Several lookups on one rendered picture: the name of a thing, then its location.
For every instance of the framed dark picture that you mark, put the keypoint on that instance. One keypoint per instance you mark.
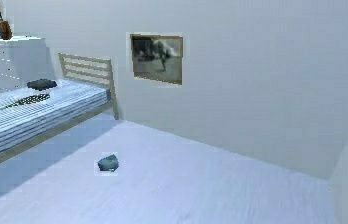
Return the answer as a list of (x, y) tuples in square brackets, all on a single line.
[(157, 58)]

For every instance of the black flat round object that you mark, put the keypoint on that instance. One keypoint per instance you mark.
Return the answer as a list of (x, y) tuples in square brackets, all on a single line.
[(42, 84)]

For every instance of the white striped bed wooden frame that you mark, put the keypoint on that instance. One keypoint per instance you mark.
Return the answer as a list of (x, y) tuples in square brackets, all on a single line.
[(48, 106)]

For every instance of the blue crumpled cloth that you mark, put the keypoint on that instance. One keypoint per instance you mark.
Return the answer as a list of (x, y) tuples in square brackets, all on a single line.
[(108, 163)]

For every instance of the brown guitar-shaped object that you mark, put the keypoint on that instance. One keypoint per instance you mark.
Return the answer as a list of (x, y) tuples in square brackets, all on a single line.
[(3, 28)]

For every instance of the black dotted racket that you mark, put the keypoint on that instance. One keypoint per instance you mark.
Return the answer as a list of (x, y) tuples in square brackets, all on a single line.
[(32, 99)]

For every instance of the white chest of drawers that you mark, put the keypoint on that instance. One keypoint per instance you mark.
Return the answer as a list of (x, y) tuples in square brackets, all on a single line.
[(12, 63)]

